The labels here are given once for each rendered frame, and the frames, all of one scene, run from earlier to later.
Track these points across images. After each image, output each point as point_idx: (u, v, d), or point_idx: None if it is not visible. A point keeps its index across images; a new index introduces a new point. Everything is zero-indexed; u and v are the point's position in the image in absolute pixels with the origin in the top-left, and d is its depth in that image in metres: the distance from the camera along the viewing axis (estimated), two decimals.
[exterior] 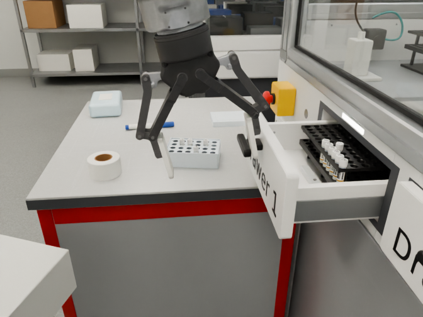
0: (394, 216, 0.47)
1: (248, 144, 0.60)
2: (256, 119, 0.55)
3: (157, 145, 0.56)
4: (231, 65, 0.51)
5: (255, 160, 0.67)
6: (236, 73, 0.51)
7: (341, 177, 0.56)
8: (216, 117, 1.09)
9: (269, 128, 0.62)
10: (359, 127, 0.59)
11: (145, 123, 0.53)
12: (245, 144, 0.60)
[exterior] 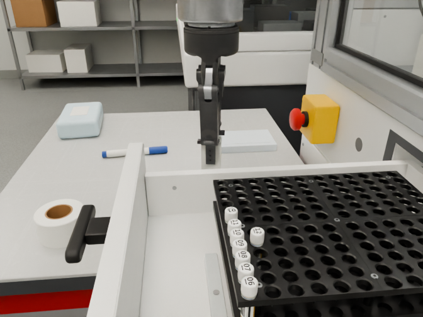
0: None
1: (85, 233, 0.32)
2: None
3: (215, 150, 0.56)
4: None
5: None
6: None
7: (247, 314, 0.28)
8: (223, 139, 0.82)
9: (129, 200, 0.33)
10: None
11: (218, 126, 0.52)
12: (78, 234, 0.32)
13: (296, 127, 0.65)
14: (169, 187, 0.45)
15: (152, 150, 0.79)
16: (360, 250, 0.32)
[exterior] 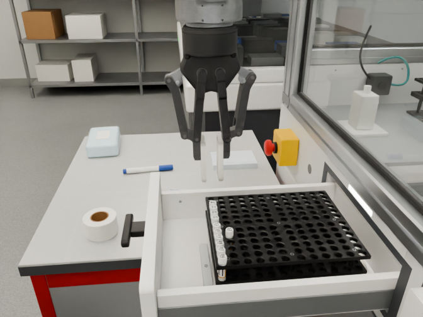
0: None
1: (130, 231, 0.56)
2: (228, 143, 0.57)
3: (197, 148, 0.56)
4: (246, 80, 0.52)
5: None
6: (243, 90, 0.52)
7: (221, 273, 0.51)
8: (216, 159, 1.06)
9: (155, 211, 0.57)
10: (366, 206, 0.56)
11: (185, 121, 0.54)
12: (126, 231, 0.55)
13: (268, 153, 0.89)
14: (176, 200, 0.69)
15: (161, 167, 1.02)
16: (287, 240, 0.55)
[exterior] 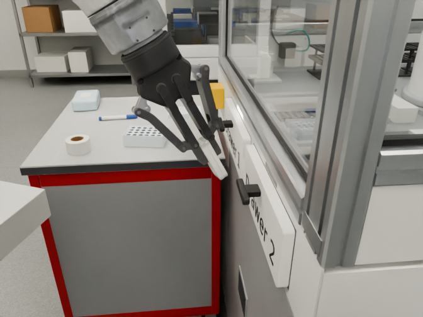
0: (245, 166, 0.77)
1: (223, 123, 0.91)
2: (213, 140, 0.57)
3: (200, 152, 0.56)
4: (201, 74, 0.53)
5: (230, 136, 0.97)
6: (203, 84, 0.53)
7: None
8: None
9: (237, 113, 0.92)
10: (241, 114, 0.89)
11: (175, 136, 0.54)
12: (221, 123, 0.90)
13: None
14: None
15: (128, 116, 1.35)
16: None
